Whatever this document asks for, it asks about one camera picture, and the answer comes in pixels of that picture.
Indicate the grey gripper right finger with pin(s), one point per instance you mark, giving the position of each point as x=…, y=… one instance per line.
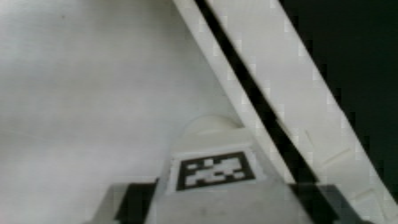
x=326, y=204

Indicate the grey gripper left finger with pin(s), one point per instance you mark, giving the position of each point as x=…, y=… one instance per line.
x=126, y=205

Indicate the white table leg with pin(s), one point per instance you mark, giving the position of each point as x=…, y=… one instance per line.
x=222, y=187

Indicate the white square table top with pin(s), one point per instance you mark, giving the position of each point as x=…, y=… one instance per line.
x=106, y=84

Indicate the white U-shaped obstacle fence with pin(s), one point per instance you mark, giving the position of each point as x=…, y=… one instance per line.
x=296, y=106

